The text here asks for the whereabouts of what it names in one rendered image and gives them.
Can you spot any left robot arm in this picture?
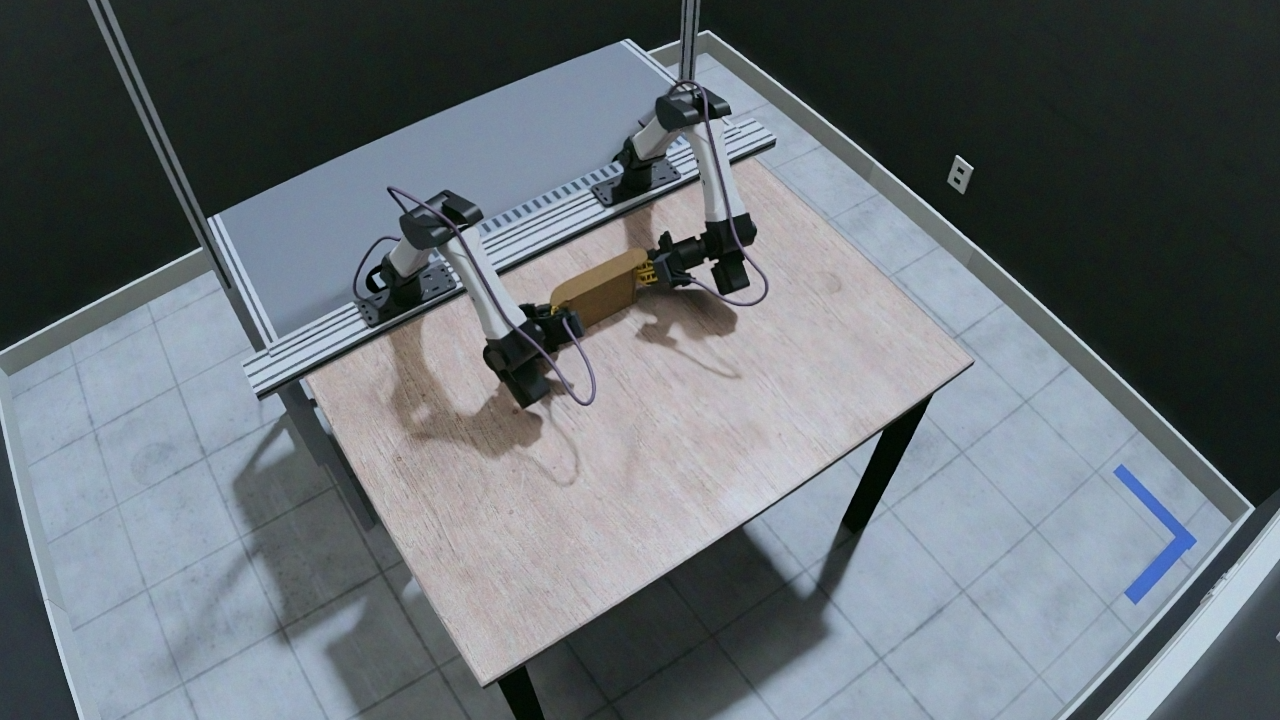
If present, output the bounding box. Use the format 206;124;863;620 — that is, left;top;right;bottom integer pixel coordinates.
591;86;756;296

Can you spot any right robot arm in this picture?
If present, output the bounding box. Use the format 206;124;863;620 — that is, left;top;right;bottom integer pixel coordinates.
357;190;585;409

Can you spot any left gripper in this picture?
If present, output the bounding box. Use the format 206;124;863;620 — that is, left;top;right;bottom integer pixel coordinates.
636;231;705;286

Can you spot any grey aluminium crossbar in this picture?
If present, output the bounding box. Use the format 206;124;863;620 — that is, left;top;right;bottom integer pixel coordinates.
241;118;777;402

